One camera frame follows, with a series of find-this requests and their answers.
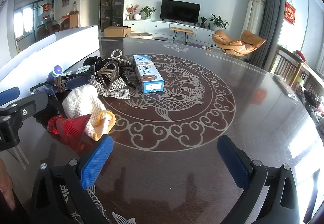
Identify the black remote control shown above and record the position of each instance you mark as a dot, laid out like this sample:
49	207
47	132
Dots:
286	87

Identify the wooden slatted chair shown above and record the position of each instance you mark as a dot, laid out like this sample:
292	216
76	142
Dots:
283	61

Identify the red flowers in vase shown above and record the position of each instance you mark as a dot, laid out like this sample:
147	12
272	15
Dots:
131	10

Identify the round wooden tray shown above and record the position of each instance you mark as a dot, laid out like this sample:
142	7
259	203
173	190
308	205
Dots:
139	35

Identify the wooden sideboard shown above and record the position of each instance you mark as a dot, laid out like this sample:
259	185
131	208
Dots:
74	20

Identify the round white vase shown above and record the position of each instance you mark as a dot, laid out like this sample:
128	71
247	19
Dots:
137	16

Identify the dark patterned glass desktop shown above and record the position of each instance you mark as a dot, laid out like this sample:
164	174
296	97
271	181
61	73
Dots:
189	168

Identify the metal hair clip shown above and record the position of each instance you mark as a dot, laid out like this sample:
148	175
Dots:
103	71

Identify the small potted plant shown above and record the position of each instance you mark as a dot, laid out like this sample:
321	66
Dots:
203	21

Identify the person's left hand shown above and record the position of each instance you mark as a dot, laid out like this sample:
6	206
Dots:
5	186

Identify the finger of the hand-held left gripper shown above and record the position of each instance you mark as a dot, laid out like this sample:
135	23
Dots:
30	103
8	95

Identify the rhinestone bow hair clip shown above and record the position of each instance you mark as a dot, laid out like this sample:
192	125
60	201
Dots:
114	88

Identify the white television cabinet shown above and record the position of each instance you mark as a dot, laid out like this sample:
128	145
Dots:
151	26

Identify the black television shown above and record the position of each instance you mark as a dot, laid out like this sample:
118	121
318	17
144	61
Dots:
179	11

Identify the standing air conditioner with cover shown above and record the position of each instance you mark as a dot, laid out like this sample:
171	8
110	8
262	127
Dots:
254	11

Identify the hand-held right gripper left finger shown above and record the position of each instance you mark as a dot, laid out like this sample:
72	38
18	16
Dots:
97	160

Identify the blue medicine box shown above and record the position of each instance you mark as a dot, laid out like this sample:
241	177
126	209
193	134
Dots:
148	74

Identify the green potted plant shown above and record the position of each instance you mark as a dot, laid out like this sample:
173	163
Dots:
148	11

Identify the white knitted hat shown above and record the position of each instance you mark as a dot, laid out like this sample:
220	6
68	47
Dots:
81	99

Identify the red shiny wrapper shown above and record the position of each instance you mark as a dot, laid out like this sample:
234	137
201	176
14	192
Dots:
67	127

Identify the purple beaded toy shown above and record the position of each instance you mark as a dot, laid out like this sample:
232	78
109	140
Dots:
57	70

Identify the black box with white labels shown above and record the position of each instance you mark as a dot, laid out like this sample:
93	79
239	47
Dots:
82	70

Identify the grey curtain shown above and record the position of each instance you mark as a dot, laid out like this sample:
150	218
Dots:
273	23

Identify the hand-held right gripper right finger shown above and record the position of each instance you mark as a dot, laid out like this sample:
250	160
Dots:
234	163

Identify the cardboard box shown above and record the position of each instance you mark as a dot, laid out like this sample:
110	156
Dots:
116	31

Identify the wooden bench with metal legs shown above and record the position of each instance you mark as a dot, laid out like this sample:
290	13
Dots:
181	29

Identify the red wall hanging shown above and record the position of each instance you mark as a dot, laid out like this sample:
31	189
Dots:
290	13

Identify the black frame eyeglasses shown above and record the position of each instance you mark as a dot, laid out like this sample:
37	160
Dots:
76	82

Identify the red door decoration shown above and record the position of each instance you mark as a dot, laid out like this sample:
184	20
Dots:
46	8

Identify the red item on chair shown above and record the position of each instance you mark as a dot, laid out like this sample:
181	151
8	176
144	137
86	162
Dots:
300	55

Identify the white board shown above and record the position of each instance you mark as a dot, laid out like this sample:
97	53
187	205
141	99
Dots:
50	49

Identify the large leafy potted plant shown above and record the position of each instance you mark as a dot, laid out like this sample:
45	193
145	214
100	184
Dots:
217	21

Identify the orange lounge chair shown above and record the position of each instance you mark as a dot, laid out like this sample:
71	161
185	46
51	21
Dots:
227	40

